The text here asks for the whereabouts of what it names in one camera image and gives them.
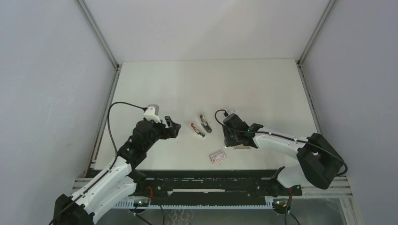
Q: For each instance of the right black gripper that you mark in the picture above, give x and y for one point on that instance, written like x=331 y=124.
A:
x=228 y=142

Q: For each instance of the red white staple box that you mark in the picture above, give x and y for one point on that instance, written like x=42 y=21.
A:
x=217 y=157

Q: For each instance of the left aluminium frame rail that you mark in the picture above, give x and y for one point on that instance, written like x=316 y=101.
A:
x=90 y=20

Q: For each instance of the metal stapler magazine piece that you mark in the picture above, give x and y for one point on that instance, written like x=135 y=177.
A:
x=205 y=124

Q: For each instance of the pink white mini stapler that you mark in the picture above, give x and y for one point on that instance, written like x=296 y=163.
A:
x=197 y=131

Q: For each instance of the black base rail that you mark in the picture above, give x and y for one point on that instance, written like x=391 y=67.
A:
x=212 y=187

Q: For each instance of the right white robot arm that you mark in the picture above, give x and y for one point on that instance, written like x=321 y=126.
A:
x=318 y=161

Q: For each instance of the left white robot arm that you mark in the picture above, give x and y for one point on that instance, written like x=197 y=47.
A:
x=118 y=180

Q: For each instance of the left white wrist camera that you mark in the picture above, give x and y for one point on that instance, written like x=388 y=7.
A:
x=151 y=113

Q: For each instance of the right aluminium frame rail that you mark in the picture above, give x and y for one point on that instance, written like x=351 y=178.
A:
x=300 y=63

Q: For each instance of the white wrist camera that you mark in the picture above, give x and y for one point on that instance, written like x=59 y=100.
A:
x=151 y=113
x=231 y=112

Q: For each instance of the aluminium frame rail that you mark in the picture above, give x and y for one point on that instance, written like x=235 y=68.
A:
x=90 y=20
x=300 y=63

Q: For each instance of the white slotted cable duct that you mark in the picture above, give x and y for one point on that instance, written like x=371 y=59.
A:
x=130 y=204

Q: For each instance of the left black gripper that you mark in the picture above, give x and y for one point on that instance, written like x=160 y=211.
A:
x=172 y=131

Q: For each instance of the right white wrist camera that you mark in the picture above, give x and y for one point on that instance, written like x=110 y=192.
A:
x=231 y=112

